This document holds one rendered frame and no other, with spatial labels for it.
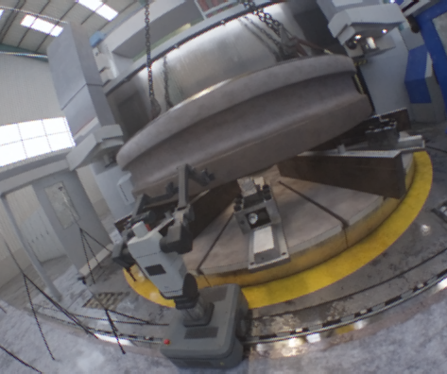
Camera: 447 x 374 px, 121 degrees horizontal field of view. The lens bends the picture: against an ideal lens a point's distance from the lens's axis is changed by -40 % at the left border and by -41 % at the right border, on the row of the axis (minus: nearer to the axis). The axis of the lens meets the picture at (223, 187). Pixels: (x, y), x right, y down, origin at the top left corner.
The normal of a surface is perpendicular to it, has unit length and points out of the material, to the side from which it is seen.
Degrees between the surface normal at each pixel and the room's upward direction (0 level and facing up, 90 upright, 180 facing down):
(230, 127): 90
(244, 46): 90
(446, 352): 0
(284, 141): 90
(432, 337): 0
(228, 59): 90
